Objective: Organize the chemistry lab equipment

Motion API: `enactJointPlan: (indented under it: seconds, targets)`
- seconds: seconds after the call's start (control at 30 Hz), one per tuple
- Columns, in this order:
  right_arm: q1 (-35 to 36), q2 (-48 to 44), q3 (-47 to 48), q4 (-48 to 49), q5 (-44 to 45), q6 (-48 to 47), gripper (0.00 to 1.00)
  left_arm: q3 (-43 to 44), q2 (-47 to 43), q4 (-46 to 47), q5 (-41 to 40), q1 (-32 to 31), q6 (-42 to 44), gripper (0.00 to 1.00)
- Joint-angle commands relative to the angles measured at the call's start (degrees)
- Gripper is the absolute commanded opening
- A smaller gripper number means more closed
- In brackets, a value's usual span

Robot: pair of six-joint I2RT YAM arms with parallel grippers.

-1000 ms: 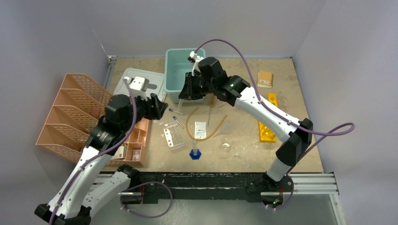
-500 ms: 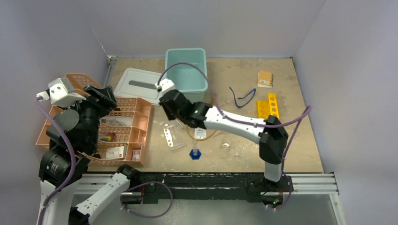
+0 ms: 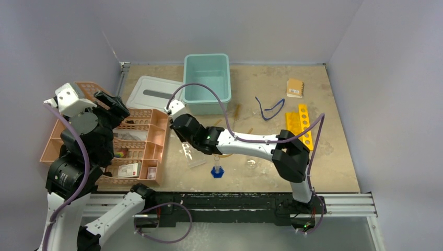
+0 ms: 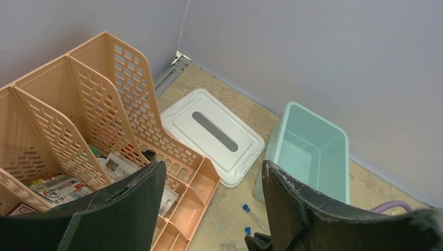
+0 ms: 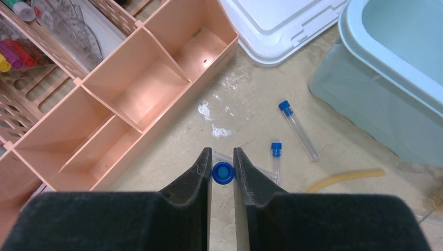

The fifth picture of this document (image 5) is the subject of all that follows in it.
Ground coloured marker pens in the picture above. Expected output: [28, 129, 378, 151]
[1, 36, 49, 73]

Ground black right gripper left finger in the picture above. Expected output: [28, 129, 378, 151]
[2, 147, 212, 250]

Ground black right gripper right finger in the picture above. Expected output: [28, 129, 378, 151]
[234, 147, 430, 250]

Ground yellow rubber tubing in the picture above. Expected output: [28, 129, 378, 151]
[304, 168, 386, 193]

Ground peach plastic file organizer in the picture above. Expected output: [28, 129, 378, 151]
[1, 1, 238, 241]

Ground mint green plastic bin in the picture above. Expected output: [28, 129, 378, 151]
[309, 1, 442, 167]

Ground wire test tube brush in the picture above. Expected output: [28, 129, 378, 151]
[416, 186, 442, 226]

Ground white plastic bin lid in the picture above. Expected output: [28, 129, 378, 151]
[221, 0, 346, 67]

